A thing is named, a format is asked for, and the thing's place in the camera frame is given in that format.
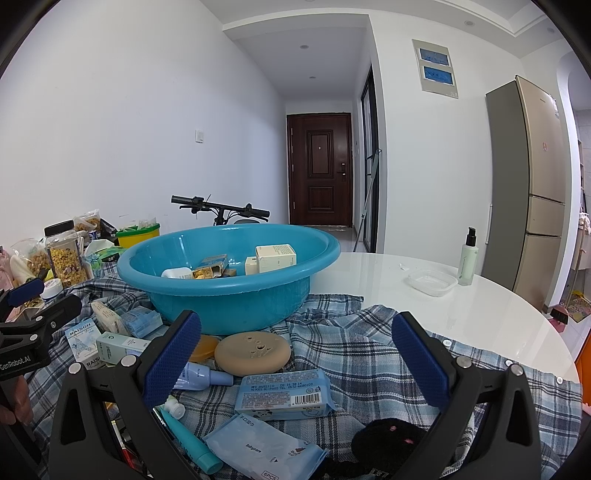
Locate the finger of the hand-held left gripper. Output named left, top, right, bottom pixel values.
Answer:
left=0, top=294, right=83, bottom=352
left=0, top=278, right=45, bottom=324

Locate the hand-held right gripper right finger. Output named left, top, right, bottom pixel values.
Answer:
left=391, top=311, right=542, bottom=480

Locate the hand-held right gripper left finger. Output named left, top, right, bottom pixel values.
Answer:
left=48, top=310, right=202, bottom=480

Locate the cream soap packet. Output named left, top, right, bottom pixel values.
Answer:
left=91, top=301, right=132, bottom=337

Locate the small teal white box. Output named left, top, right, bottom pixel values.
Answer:
left=95, top=331, right=153, bottom=367

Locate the tan round disc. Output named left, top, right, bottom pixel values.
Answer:
left=214, top=331, right=293, bottom=376

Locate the blue plastic basin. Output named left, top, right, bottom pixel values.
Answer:
left=117, top=224, right=341, bottom=336

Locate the blue wet wipes packet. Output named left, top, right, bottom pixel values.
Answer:
left=234, top=368, right=339, bottom=421

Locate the clear plastic container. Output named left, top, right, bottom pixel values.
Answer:
left=406, top=269, right=459, bottom=297

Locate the yellow container with green rim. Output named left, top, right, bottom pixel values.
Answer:
left=115, top=223, right=161, bottom=248

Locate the person's left hand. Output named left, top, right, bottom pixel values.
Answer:
left=0, top=376, right=33, bottom=428

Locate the white round jar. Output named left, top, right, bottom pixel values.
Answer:
left=39, top=278, right=64, bottom=301

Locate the bag of nuts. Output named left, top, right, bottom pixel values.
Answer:
left=9, top=237, right=51, bottom=289

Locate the pink packet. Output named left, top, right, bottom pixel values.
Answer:
left=0, top=247, right=14, bottom=291

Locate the light blue tube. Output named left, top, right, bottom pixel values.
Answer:
left=173, top=361, right=235, bottom=392

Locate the orange soap box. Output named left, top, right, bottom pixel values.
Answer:
left=187, top=335, right=221, bottom=364

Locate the white box with blue drawing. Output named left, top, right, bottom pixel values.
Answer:
left=65, top=320, right=105, bottom=370

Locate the light green tube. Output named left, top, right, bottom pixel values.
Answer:
left=154, top=398, right=186, bottom=420

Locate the clear blue plastic box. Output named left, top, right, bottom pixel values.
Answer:
left=121, top=307, right=163, bottom=337

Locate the black-lidded jar of dried flowers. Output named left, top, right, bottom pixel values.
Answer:
left=44, top=220, right=88, bottom=289

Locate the green tissue box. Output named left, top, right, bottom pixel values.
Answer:
left=85, top=240, right=127, bottom=266

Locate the teal tube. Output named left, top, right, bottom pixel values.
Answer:
left=159, top=408, right=225, bottom=476

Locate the black plush toy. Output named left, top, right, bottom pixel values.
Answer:
left=318, top=418, right=428, bottom=480

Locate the clear snack bag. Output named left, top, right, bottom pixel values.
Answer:
left=73, top=210, right=103, bottom=241

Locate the blue plaid shirt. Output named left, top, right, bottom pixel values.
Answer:
left=23, top=261, right=580, bottom=480

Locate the gold and blue box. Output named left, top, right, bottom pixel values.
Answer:
left=193, top=255, right=229, bottom=280

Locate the pale green pump bottle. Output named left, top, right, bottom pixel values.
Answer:
left=457, top=226, right=479, bottom=287

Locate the flat light blue packet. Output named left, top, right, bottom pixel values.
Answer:
left=202, top=413, right=329, bottom=480

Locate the red black brush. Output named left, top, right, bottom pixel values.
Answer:
left=549, top=302, right=571, bottom=330

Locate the large cream box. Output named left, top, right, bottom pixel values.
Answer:
left=255, top=244, right=297, bottom=274

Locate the black bicycle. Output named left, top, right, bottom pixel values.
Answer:
left=171, top=195, right=271, bottom=227

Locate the orange chair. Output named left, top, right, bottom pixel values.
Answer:
left=575, top=339, right=591, bottom=384

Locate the mop pole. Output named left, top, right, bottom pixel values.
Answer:
left=360, top=148, right=383, bottom=234

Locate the gold refrigerator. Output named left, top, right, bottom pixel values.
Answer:
left=481, top=75, right=580, bottom=310

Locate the brown entrance door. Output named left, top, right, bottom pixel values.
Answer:
left=286, top=112, right=354, bottom=228

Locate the black-framed glass door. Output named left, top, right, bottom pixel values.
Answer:
left=358, top=65, right=380, bottom=254

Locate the grey electrical panel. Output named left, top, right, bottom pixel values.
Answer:
left=412, top=39, right=461, bottom=99

